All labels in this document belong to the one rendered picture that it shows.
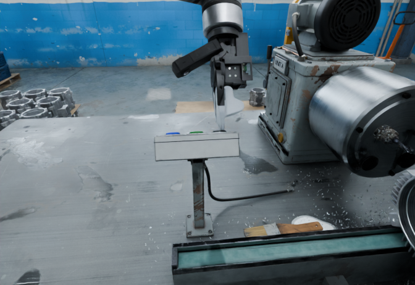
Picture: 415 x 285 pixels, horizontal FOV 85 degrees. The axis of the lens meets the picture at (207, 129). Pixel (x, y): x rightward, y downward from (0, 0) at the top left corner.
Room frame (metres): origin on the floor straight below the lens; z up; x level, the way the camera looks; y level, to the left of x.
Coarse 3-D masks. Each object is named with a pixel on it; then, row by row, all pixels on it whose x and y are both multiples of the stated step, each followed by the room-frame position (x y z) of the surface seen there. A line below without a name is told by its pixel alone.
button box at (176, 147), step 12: (216, 132) 0.41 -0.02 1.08; (228, 132) 0.40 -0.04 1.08; (156, 144) 0.37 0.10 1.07; (168, 144) 0.38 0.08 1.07; (180, 144) 0.38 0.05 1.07; (192, 144) 0.38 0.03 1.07; (204, 144) 0.38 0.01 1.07; (216, 144) 0.38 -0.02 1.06; (228, 144) 0.38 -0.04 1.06; (156, 156) 0.36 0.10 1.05; (168, 156) 0.36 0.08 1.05; (180, 156) 0.37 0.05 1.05; (192, 156) 0.37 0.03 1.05; (204, 156) 0.37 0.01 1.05; (216, 156) 0.37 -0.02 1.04; (228, 156) 0.37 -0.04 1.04
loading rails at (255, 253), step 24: (216, 240) 0.27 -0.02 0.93; (240, 240) 0.27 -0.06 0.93; (264, 240) 0.27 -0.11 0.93; (288, 240) 0.27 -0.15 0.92; (312, 240) 0.28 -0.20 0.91; (336, 240) 0.28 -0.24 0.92; (360, 240) 0.28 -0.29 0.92; (384, 240) 0.28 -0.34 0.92; (192, 264) 0.23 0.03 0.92; (216, 264) 0.23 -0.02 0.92; (240, 264) 0.23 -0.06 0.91; (264, 264) 0.24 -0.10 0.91; (288, 264) 0.24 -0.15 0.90; (312, 264) 0.25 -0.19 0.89; (336, 264) 0.25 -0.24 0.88; (360, 264) 0.25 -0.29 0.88; (384, 264) 0.26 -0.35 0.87; (408, 264) 0.26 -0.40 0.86
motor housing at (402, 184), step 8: (400, 176) 0.32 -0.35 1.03; (408, 176) 0.31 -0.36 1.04; (400, 184) 0.32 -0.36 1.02; (408, 184) 0.31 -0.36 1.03; (400, 192) 0.31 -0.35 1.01; (408, 192) 0.31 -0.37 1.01; (392, 200) 0.31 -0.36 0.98; (400, 200) 0.30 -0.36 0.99; (408, 200) 0.30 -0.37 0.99; (400, 208) 0.30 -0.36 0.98; (408, 208) 0.30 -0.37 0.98; (400, 216) 0.29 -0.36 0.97; (408, 216) 0.29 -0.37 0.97; (400, 224) 0.28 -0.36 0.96; (408, 224) 0.28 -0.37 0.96; (408, 232) 0.27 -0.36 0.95; (408, 240) 0.26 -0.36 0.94
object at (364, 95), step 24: (360, 72) 0.58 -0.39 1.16; (384, 72) 0.55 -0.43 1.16; (336, 96) 0.54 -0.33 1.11; (360, 96) 0.49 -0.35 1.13; (384, 96) 0.45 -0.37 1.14; (408, 96) 0.44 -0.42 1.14; (312, 120) 0.58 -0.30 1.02; (336, 120) 0.49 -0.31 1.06; (360, 120) 0.44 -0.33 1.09; (384, 120) 0.44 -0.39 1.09; (408, 120) 0.45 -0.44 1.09; (336, 144) 0.47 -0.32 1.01; (360, 144) 0.44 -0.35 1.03; (384, 144) 0.44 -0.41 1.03; (408, 144) 0.45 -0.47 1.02; (360, 168) 0.44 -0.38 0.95; (384, 168) 0.45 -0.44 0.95
